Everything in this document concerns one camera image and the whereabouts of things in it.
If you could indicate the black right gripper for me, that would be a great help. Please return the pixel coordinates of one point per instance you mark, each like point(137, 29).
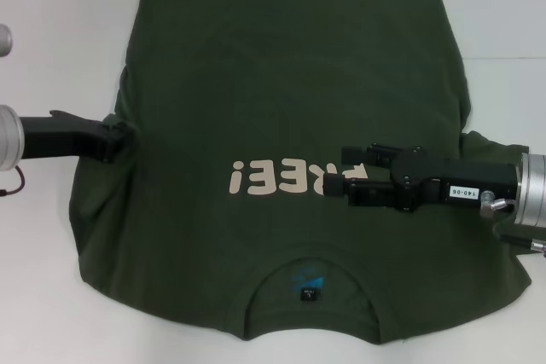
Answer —
point(478, 178)

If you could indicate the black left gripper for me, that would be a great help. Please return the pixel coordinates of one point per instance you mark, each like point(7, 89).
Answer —
point(59, 136)

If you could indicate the dark green FREE t-shirt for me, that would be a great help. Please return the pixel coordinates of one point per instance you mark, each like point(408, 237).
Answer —
point(273, 82)

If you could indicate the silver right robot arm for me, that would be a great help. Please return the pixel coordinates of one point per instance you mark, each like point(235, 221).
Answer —
point(533, 189)

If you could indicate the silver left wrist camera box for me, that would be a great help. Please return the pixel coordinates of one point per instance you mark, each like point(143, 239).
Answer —
point(5, 40)

